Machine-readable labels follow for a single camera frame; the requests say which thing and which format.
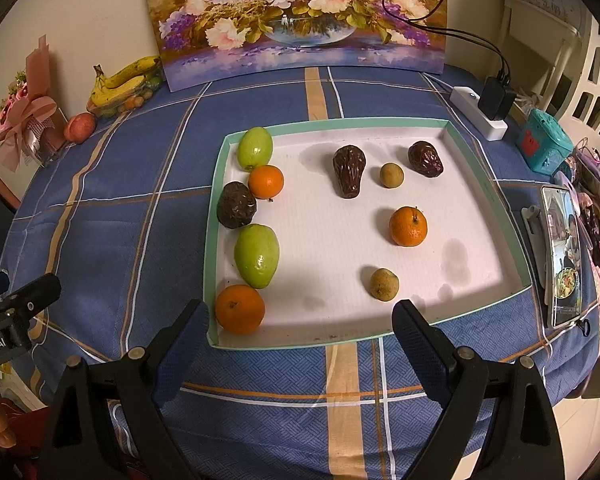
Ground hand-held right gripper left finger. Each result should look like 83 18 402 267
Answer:
39 299 211 480

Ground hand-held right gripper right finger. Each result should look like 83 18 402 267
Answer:
391 299 566 480

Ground orange mandarin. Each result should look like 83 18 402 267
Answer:
215 284 266 336
389 206 429 247
248 164 285 199

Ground tan longan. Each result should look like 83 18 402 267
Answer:
369 267 400 302
379 162 405 189

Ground white tray with green rim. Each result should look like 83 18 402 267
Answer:
202 117 533 351

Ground brown wrinkled date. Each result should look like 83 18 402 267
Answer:
407 140 444 179
332 144 367 200
216 181 257 230

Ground green mango fruit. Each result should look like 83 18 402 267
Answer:
237 126 274 171

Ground clear gift box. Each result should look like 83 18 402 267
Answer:
27 122 71 167

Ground white phone stand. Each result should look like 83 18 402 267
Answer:
521 205 551 291

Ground smartphone with lit screen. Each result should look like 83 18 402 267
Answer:
540 185 587 330

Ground red apple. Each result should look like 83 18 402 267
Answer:
63 112 97 142

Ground pink wrapped bouquet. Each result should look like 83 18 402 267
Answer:
0 35 60 161

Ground colourful trinket pile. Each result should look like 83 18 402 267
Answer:
552 147 600 306

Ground clear plastic fruit bowl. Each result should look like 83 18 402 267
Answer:
86 77 165 118

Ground yellow banana bunch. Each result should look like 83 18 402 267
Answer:
90 55 162 107

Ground white power strip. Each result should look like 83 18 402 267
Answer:
450 86 508 141

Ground teal toy box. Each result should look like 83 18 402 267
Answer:
517 108 576 173

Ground black charger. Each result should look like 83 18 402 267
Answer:
478 76 517 122

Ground floral canvas painting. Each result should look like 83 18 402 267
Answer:
139 0 448 93

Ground black charger cables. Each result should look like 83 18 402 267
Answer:
382 0 511 83

